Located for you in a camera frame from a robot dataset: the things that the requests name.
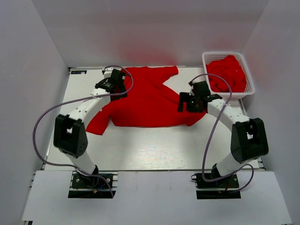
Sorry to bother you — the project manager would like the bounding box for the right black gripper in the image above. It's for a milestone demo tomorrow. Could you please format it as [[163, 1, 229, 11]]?
[[178, 92, 204, 113]]

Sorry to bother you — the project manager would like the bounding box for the red t shirt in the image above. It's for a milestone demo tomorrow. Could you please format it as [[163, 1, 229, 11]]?
[[86, 66, 205, 135]]

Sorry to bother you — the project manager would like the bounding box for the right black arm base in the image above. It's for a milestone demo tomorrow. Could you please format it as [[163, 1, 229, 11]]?
[[191, 173, 241, 200]]

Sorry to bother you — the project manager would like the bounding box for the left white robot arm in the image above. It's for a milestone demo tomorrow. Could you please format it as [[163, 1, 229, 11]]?
[[53, 69, 127, 187]]

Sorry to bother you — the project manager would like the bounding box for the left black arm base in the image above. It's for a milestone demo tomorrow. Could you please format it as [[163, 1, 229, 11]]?
[[68, 172, 118, 199]]

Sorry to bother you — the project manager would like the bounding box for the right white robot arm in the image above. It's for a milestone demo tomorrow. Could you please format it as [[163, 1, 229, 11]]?
[[178, 81, 269, 187]]

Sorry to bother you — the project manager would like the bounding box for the red t shirts pile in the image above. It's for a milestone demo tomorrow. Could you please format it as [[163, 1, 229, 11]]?
[[206, 55, 247, 93]]

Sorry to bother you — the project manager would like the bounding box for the white plastic basket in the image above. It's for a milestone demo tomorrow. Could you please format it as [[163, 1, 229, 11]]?
[[202, 52, 255, 99]]

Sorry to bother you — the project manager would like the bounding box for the blue table label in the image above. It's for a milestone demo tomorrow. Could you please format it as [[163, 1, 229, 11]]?
[[70, 70, 87, 75]]

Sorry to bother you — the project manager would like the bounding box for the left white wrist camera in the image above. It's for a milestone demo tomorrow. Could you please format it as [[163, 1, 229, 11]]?
[[101, 67, 114, 78]]

